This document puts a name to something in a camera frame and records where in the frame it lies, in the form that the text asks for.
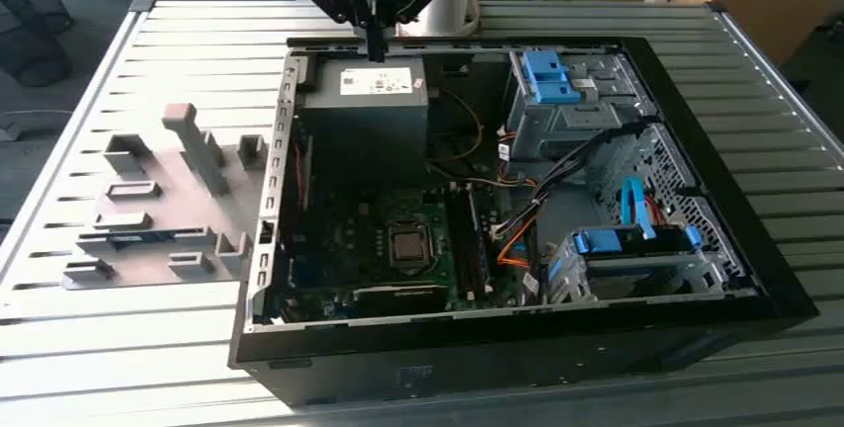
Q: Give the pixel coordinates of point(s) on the CPU socket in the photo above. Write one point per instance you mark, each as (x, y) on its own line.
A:
(408, 223)

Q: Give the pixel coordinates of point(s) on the silver CPU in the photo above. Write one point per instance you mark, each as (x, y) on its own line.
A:
(409, 246)

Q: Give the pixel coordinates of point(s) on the green motherboard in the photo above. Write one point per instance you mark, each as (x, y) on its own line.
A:
(342, 244)

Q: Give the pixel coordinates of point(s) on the brown wooden cabinet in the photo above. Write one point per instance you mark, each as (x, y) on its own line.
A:
(777, 2)

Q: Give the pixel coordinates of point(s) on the hard disk in blue carrier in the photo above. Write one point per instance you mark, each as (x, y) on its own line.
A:
(600, 240)

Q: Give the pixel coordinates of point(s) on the blue plastic drive latch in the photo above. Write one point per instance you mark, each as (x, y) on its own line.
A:
(546, 76)

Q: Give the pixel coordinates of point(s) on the black PC case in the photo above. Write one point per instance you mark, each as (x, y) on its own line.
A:
(461, 358)

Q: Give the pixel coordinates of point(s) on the black mesh waste basket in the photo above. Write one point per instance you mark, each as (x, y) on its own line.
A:
(33, 51)

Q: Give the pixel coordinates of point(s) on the grey plastic parts rack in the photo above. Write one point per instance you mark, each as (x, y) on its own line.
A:
(177, 170)

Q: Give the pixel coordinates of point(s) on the grey power supply unit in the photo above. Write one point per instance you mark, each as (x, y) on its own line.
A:
(369, 120)

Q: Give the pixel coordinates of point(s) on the black graphics card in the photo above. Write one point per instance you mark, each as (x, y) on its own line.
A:
(398, 296)

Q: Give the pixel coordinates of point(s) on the blue RAM stick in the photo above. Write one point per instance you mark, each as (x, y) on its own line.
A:
(145, 238)

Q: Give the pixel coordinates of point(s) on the black RAM slot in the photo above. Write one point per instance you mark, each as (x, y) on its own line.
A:
(457, 239)

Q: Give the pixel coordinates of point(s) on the grey metal drive cage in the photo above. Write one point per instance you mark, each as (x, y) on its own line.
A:
(580, 120)

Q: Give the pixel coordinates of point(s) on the metal disk bay cage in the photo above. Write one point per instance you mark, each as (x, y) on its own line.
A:
(705, 274)

